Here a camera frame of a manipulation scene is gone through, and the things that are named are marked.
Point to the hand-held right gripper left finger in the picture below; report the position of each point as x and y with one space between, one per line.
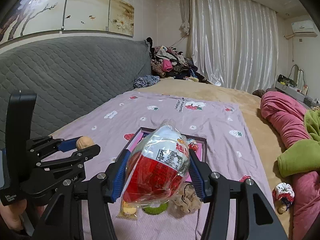
120 177

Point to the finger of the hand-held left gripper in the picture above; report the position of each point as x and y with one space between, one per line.
67 145
82 153

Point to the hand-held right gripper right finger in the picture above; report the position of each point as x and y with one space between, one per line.
197 180

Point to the walnut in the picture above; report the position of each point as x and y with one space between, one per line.
85 143

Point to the dark brown shallow box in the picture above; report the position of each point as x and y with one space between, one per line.
203 152

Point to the small red toy egg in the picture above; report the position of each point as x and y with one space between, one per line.
193 147

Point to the yellow cake packet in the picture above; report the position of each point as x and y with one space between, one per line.
127 211

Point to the large red white toy egg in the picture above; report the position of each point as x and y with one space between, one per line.
155 170

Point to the person's left hand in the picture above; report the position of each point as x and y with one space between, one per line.
11 217

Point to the beige hair scrunchie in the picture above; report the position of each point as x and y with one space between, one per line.
186 200

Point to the purple strawberry printed blanket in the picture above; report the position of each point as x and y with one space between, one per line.
175 115

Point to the grey quilted headboard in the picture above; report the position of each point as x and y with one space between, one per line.
75 75

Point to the beige bed sheet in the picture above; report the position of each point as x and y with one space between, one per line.
250 120

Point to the small doll toy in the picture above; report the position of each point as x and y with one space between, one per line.
282 192

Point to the blue patterned cloth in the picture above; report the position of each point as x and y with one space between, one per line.
146 81

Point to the green blanket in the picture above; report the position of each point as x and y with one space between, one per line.
300 157

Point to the pink quilt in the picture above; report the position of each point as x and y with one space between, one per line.
282 117

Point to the brown plush cloth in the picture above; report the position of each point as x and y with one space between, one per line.
260 93

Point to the pile of clothes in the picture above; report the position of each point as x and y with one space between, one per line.
172 62

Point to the black bag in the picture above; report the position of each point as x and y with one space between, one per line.
285 79

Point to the white shiny curtain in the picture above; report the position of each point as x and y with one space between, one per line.
232 42

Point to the beige tied curtain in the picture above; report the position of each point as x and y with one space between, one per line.
185 10

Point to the white air conditioner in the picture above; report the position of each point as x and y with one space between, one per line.
303 27

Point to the floral wall poster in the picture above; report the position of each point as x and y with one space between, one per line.
87 2

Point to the arched metal frame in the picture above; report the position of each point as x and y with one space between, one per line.
301 73

